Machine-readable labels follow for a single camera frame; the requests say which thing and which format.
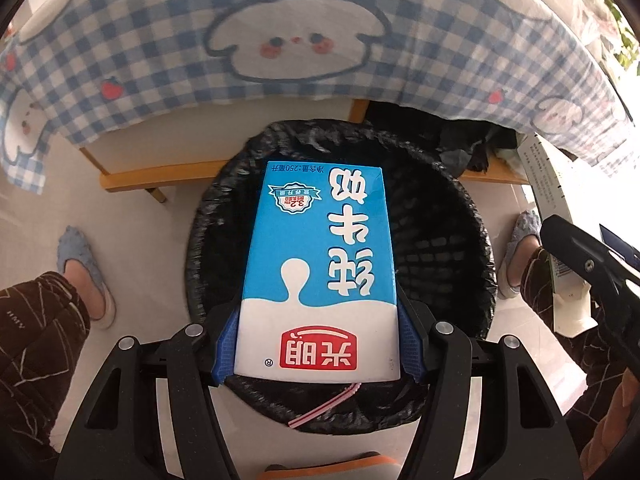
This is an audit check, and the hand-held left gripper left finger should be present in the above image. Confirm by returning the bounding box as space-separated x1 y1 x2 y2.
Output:
52 305 241 480

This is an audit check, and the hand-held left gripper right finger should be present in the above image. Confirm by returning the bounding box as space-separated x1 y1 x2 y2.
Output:
397 300 586 480

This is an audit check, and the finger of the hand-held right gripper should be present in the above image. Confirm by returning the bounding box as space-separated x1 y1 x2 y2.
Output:
539 214 640 311
599 224 640 263

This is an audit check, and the white green paper carton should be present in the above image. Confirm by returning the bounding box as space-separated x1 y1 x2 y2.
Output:
517 132 596 338

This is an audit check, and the pink striped straw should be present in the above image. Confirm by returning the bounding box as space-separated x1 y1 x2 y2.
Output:
287 381 362 429

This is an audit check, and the black lined trash bin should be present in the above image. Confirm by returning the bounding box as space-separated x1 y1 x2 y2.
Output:
184 119 498 436

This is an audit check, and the blue white milk carton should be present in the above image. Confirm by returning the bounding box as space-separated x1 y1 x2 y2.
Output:
232 160 402 383

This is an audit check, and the person's right forearm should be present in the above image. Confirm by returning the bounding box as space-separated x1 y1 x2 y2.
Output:
580 370 640 480

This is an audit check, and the right blue fuzzy slipper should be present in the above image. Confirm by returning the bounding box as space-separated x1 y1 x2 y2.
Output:
497 209 543 301

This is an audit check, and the blue fuzzy slipper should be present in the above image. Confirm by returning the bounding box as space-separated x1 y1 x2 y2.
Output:
497 209 543 301
56 226 117 331

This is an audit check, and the person's right leg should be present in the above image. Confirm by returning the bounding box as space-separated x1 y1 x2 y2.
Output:
520 247 640 461

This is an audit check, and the person's leg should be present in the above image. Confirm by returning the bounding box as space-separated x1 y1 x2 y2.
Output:
0 271 92 480
520 247 640 461

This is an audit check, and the left blue fuzzy slipper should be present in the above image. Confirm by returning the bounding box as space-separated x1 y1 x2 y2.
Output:
56 226 117 331

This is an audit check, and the person's left leg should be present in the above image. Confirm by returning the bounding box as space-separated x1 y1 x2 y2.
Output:
0 271 92 480

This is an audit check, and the green potted plant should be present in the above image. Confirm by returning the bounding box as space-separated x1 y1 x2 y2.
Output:
597 0 640 71

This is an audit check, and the blue checked printed tablecloth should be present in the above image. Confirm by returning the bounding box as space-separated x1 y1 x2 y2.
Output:
0 0 636 196

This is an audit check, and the wooden table frame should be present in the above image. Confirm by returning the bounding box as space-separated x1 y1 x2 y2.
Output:
80 100 531 206

